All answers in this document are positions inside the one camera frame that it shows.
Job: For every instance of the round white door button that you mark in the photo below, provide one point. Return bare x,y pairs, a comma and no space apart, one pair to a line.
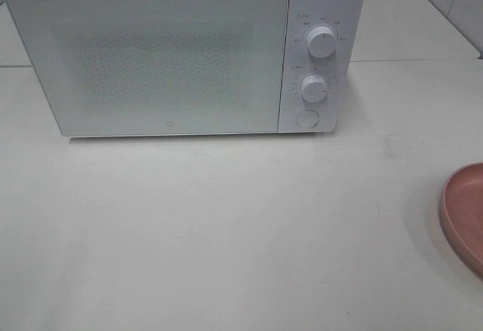
307,118

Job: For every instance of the white microwave door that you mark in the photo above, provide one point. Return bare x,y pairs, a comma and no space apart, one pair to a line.
156,67

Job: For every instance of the pink round plate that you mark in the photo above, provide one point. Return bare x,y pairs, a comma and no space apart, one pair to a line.
460,214

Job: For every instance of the white microwave oven body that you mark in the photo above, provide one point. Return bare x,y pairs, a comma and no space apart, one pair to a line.
302,16

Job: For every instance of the lower white timer knob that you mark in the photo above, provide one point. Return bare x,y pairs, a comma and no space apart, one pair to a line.
314,89

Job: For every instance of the upper white power knob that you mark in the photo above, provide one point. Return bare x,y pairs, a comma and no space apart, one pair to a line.
321,41

